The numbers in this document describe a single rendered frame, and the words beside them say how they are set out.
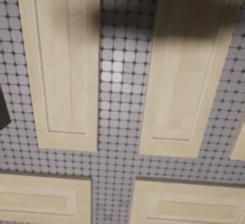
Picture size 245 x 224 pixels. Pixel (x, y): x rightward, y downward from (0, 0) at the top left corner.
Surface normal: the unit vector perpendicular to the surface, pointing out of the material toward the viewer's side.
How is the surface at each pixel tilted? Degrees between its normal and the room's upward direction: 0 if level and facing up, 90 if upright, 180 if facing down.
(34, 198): 0
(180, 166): 0
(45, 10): 11
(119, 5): 0
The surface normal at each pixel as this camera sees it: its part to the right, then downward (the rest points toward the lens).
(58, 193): 0.00, 0.18
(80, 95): 0.17, 0.39
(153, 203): -0.23, 0.36
